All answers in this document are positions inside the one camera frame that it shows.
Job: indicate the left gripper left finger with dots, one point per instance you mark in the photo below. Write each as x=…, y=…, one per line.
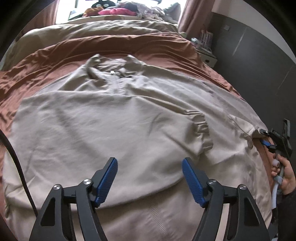
x=54, y=221

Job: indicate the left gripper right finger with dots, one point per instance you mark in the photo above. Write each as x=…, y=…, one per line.
x=244, y=220

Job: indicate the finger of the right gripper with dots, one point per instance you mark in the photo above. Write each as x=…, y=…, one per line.
x=268, y=144
x=266, y=133

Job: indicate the beige large garment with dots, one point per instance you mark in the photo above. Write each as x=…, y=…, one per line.
x=149, y=119

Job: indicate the person's right hand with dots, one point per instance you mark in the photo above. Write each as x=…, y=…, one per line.
x=288, y=183

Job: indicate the white bedside cabinet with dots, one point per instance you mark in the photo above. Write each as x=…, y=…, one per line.
x=207, y=57

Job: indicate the glass jar on cabinet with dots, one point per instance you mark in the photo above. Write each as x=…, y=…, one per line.
x=196, y=43

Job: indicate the pink curtain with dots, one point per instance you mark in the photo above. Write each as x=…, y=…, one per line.
x=44, y=18
x=194, y=17

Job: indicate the brown bed blanket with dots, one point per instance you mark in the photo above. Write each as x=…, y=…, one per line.
x=46, y=65

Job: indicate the pink plush toy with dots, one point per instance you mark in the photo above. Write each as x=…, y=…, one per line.
x=117, y=11

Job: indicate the left pink curtain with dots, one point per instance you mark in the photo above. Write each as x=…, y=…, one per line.
x=44, y=18

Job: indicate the black plush toy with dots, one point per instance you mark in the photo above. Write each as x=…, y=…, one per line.
x=103, y=3

